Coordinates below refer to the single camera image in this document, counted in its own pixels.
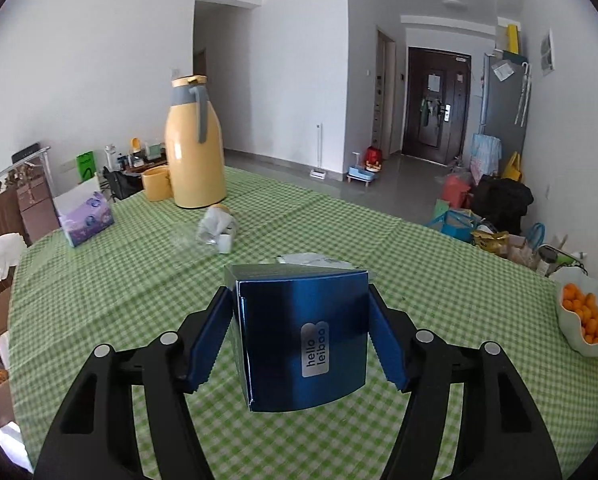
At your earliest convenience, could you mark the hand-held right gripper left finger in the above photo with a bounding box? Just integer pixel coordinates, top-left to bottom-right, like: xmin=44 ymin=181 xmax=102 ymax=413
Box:
xmin=33 ymin=285 xmax=235 ymax=480

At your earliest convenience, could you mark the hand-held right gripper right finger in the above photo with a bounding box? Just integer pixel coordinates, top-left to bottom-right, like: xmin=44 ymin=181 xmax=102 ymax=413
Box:
xmin=366 ymin=283 xmax=563 ymax=480

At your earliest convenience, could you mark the shiny blue box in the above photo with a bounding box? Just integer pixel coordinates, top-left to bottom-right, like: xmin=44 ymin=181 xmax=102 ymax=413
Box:
xmin=223 ymin=262 xmax=371 ymax=414

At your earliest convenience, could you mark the white tissue paper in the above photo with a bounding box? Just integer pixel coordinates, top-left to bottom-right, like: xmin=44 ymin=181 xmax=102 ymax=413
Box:
xmin=0 ymin=232 xmax=28 ymax=282

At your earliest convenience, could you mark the grey flat packet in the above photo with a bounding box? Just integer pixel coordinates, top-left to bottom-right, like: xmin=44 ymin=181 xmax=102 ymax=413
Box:
xmin=276 ymin=252 xmax=376 ymax=282

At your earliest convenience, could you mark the green checkered tablecloth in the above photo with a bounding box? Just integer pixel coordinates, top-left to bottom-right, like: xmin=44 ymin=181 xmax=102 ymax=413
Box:
xmin=6 ymin=165 xmax=598 ymax=480

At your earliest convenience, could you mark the blue shopping bag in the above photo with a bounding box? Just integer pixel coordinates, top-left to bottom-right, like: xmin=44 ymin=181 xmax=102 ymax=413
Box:
xmin=431 ymin=207 xmax=481 ymax=244

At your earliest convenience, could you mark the gold foil packet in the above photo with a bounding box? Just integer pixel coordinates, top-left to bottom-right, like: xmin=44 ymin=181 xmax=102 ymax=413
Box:
xmin=471 ymin=227 xmax=511 ymax=257

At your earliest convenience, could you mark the red bag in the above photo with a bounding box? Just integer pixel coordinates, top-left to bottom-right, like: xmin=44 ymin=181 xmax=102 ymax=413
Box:
xmin=438 ymin=172 xmax=473 ymax=211

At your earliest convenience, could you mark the round yellow container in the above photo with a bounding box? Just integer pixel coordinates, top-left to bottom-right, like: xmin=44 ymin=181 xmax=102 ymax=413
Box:
xmin=141 ymin=164 xmax=176 ymax=202

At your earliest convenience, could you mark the purple tissue pack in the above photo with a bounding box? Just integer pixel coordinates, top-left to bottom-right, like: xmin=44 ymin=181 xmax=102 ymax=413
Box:
xmin=52 ymin=190 xmax=116 ymax=248

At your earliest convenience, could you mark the black folding chair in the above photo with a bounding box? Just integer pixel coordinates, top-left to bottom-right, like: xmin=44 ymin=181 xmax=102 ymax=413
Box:
xmin=102 ymin=165 xmax=146 ymax=204

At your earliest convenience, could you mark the black backpack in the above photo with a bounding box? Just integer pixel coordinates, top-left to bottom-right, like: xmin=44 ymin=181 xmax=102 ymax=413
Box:
xmin=471 ymin=174 xmax=535 ymax=236

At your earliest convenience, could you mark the yellow thermos jug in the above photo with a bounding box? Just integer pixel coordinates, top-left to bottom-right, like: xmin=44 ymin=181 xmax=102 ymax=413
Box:
xmin=163 ymin=74 xmax=229 ymax=210

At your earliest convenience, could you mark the white scalloped bowl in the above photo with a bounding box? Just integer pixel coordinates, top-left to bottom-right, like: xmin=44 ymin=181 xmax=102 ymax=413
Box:
xmin=554 ymin=265 xmax=598 ymax=360

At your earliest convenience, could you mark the white upright mop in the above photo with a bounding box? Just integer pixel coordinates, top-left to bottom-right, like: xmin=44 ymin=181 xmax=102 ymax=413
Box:
xmin=308 ymin=122 xmax=328 ymax=181

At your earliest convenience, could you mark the pile of small oranges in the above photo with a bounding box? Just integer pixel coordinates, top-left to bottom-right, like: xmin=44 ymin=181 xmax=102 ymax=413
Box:
xmin=561 ymin=282 xmax=598 ymax=347

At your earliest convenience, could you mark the light blue patterned cloth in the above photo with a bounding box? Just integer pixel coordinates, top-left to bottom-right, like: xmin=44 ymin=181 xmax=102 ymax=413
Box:
xmin=468 ymin=132 xmax=503 ymax=187

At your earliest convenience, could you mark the green paper bag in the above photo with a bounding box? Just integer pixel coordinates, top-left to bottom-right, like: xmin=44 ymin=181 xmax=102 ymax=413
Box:
xmin=75 ymin=151 xmax=98 ymax=185

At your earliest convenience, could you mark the yellow bag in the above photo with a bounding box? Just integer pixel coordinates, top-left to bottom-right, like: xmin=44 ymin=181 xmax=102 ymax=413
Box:
xmin=501 ymin=152 xmax=523 ymax=182

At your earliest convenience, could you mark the dark brown entrance door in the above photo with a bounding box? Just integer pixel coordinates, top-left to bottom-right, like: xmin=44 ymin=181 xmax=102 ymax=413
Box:
xmin=401 ymin=45 xmax=473 ymax=166

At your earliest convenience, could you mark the grey refrigerator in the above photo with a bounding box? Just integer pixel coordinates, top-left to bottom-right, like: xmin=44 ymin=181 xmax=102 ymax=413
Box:
xmin=478 ymin=52 xmax=530 ymax=182

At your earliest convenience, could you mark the white umbrella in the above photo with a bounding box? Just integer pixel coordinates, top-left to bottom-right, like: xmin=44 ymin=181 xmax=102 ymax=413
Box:
xmin=514 ymin=60 xmax=535 ymax=129

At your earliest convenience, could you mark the white wall panel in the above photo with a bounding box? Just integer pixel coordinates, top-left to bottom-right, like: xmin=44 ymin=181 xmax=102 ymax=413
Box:
xmin=538 ymin=27 xmax=558 ymax=79

